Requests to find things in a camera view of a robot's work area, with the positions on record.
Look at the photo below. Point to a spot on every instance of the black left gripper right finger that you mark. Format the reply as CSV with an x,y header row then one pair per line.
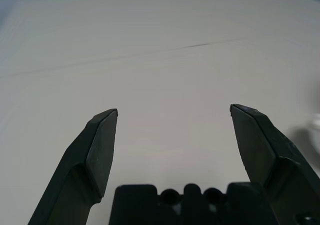
x,y
270,155

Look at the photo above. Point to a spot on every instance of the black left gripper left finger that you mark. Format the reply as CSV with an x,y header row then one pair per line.
x,y
82,165

